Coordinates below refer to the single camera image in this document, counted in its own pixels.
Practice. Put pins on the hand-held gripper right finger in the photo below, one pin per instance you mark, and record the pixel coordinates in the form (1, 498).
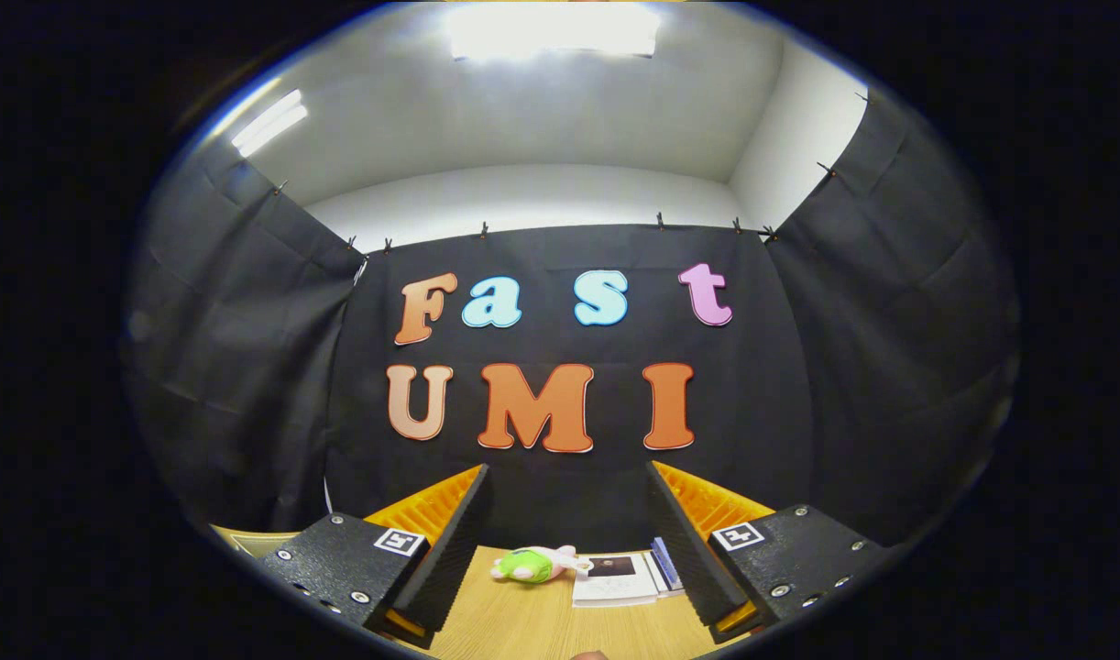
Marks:
(681, 541)

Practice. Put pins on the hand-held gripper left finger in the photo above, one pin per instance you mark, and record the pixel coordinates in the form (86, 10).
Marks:
(455, 541)

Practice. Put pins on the grey fabric storage box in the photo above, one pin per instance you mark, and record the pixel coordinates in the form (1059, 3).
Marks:
(258, 543)

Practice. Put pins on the blue book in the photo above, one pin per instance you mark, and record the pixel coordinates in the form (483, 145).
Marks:
(665, 564)

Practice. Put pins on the green and pink plush toy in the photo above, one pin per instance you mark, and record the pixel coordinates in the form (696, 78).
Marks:
(528, 566)

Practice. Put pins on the white book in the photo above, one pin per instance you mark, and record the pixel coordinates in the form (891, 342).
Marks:
(615, 587)

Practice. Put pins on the narrow ceiling light strip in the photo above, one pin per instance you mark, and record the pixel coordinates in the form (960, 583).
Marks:
(269, 124)

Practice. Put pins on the wide ceiling light panel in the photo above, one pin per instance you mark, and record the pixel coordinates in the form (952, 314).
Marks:
(551, 29)

